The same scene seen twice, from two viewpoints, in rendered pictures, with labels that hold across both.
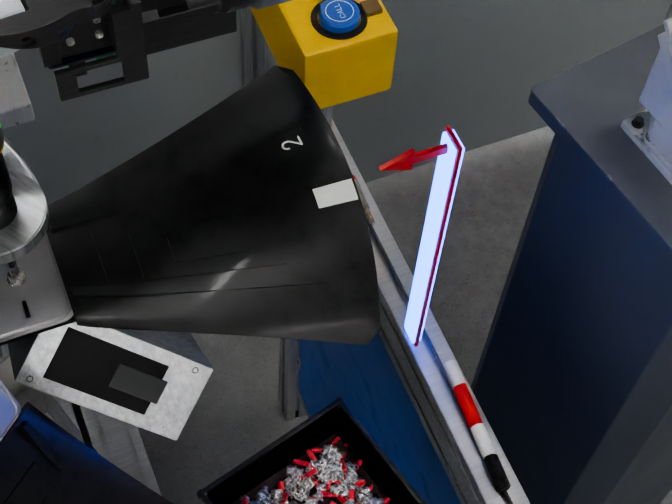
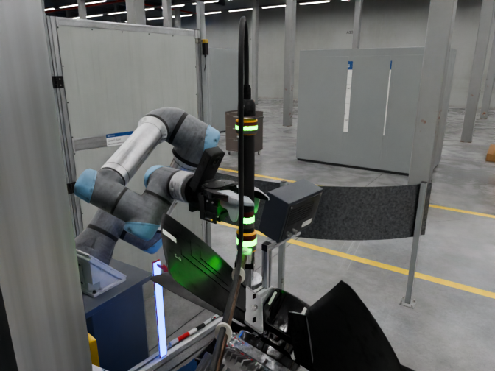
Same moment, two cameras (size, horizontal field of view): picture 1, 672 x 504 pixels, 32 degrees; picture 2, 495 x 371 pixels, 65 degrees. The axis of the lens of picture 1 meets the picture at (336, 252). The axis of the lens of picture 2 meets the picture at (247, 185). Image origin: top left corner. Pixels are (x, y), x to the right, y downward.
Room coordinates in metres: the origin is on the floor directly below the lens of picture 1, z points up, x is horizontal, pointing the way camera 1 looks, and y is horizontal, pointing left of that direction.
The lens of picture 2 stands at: (0.70, 0.94, 1.72)
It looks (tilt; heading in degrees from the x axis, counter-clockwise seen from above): 17 degrees down; 248
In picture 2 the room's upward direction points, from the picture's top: straight up
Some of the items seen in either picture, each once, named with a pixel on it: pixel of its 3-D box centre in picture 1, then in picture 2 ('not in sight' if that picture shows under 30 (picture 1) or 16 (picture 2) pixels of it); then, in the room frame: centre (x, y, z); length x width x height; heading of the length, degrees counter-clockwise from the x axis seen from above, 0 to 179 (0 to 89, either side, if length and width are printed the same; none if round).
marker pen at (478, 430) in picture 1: (475, 424); (188, 333); (0.47, -0.15, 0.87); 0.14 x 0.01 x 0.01; 23
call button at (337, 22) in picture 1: (339, 16); not in sight; (0.80, 0.02, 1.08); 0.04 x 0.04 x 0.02
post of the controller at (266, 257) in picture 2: not in sight; (266, 265); (0.10, -0.33, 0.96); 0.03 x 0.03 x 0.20; 27
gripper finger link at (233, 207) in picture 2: not in sight; (234, 208); (0.44, 0.24, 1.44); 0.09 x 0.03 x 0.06; 107
